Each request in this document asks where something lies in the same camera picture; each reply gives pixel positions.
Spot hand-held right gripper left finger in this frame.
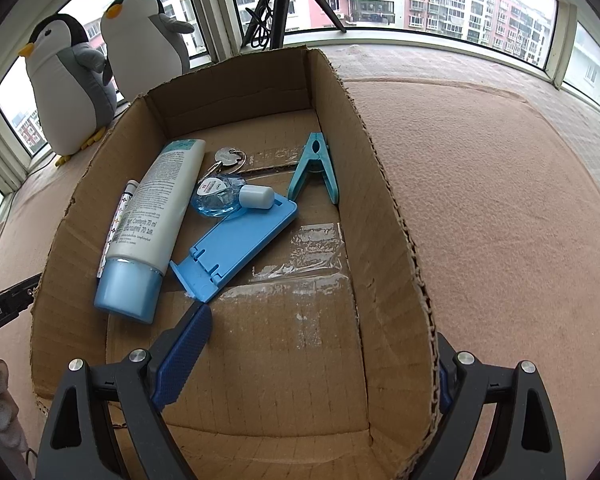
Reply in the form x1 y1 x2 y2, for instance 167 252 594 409
35 302 213 480

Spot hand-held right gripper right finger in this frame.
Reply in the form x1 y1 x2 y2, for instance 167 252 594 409
410 332 566 480

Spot brown cardboard box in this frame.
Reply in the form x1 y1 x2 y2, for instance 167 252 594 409
30 45 441 480

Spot blue plastic phone stand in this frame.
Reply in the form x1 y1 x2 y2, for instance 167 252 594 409
169 192 299 304

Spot white blue lotion tube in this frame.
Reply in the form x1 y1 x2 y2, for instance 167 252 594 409
94 139 207 324

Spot white patterned lighter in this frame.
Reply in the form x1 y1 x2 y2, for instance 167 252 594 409
96 180 140 281

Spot clear blue small bottle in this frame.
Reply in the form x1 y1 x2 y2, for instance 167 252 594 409
190 172 275 220

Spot silver keys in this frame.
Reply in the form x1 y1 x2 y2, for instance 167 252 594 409
205 146 248 181

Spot person's left hand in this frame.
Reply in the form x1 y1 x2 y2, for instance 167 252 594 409
0 347 31 453

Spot grey white penguin plush toy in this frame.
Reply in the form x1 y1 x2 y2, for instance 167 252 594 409
100 0 196 106
19 14 118 167

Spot teal plastic clothespin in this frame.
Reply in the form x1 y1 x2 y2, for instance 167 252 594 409
286 132 341 205

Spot black tripod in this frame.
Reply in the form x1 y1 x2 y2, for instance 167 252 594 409
242 0 348 51

